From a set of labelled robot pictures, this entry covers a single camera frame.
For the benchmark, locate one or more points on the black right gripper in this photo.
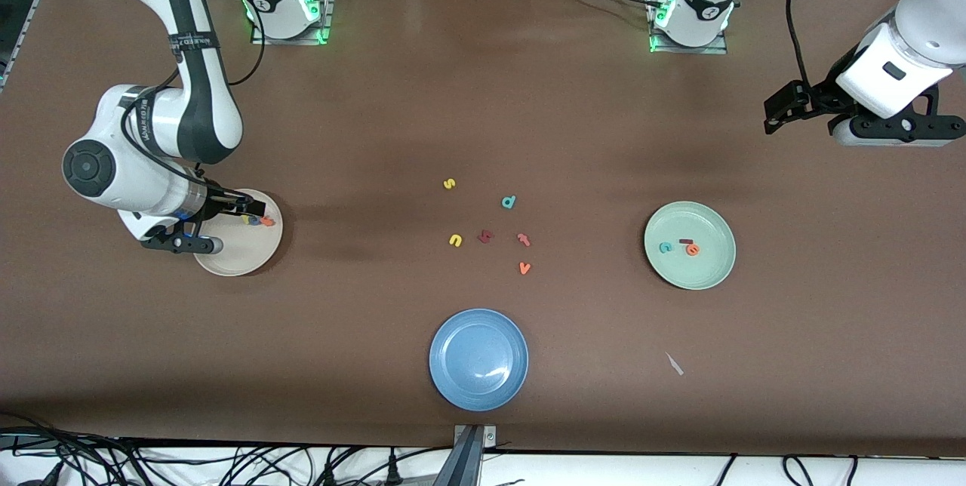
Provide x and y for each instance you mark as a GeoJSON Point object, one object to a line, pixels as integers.
{"type": "Point", "coordinates": [221, 201]}

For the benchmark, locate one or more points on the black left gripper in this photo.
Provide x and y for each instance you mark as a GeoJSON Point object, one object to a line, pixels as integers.
{"type": "Point", "coordinates": [821, 101]}

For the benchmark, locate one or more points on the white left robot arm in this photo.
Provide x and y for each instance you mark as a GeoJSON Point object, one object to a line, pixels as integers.
{"type": "Point", "coordinates": [921, 33]}

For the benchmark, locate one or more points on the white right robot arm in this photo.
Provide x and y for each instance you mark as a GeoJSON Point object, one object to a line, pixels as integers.
{"type": "Point", "coordinates": [151, 131]}

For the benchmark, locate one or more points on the beige round plate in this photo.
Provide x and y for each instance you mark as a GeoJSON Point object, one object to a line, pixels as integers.
{"type": "Point", "coordinates": [241, 252]}

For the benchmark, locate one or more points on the light green round plate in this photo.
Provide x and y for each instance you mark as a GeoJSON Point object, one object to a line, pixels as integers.
{"type": "Point", "coordinates": [702, 267]}

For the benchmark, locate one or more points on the maroon foam letter k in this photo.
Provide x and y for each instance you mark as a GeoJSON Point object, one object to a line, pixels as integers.
{"type": "Point", "coordinates": [485, 236]}

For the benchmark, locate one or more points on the teal foam letter d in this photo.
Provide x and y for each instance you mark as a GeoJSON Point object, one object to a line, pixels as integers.
{"type": "Point", "coordinates": [506, 204]}

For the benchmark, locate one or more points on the brown table cover sheet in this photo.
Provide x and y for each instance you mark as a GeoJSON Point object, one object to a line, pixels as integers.
{"type": "Point", "coordinates": [483, 93]}

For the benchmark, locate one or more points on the blue round plate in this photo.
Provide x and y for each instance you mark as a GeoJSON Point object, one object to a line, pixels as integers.
{"type": "Point", "coordinates": [478, 360]}

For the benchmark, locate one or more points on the pink foam letter t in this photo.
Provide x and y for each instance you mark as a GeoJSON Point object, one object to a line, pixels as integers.
{"type": "Point", "coordinates": [523, 239]}

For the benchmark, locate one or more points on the white paper scrap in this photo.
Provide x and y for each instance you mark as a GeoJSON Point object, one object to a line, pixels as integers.
{"type": "Point", "coordinates": [674, 364]}

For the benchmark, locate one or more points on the silver camera mount bracket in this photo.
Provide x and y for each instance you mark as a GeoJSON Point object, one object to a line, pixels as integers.
{"type": "Point", "coordinates": [489, 437]}

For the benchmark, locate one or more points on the dark metal camera pole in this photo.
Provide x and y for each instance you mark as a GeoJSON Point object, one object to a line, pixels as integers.
{"type": "Point", "coordinates": [464, 463]}

